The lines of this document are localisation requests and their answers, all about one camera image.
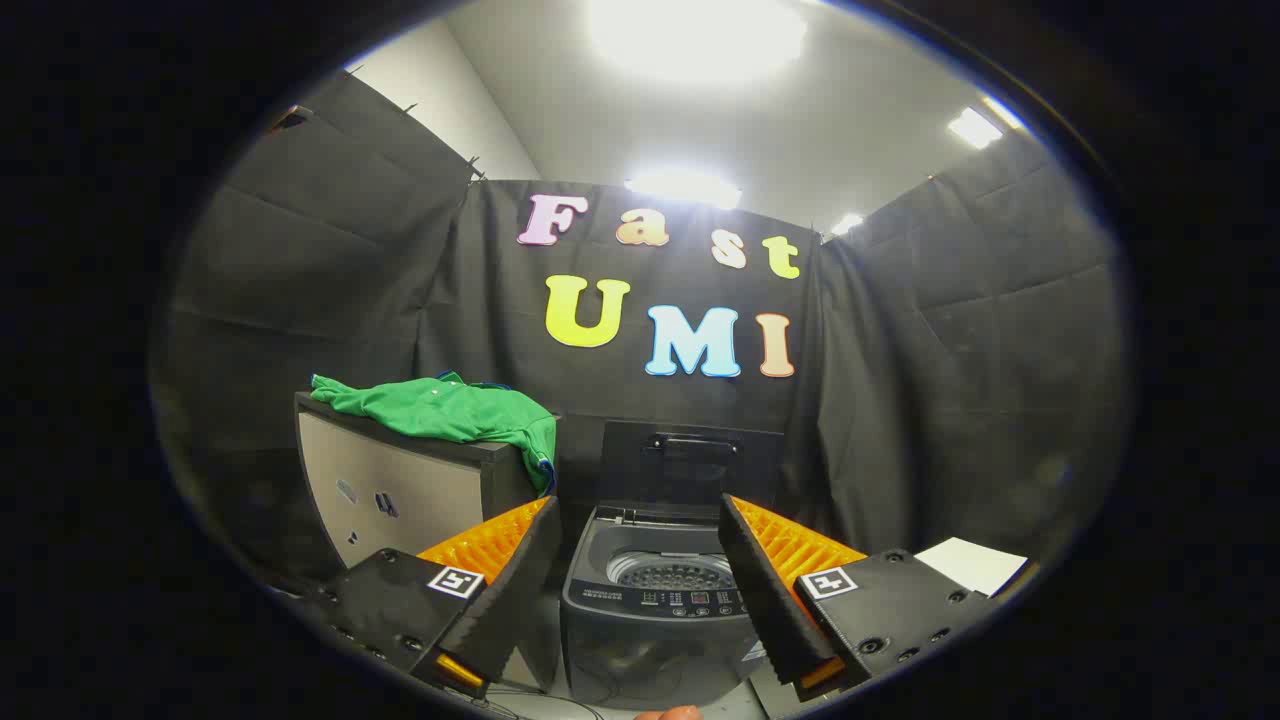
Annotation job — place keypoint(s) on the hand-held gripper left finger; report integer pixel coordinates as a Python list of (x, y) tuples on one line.
[(520, 580)]

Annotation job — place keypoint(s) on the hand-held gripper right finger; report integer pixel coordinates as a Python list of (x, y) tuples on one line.
[(765, 590)]

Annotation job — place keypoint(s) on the white paper sheet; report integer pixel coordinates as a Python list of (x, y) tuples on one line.
[(975, 565)]

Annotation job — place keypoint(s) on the green polo shirt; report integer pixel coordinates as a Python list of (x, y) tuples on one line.
[(450, 410)]

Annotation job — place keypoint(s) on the ceiling light panel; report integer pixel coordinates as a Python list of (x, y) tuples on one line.
[(847, 224), (975, 128)]

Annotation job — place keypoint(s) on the grey washing machine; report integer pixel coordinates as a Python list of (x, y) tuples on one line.
[(650, 640)]

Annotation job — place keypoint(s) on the grey cabinet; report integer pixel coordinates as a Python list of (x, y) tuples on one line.
[(420, 490)]

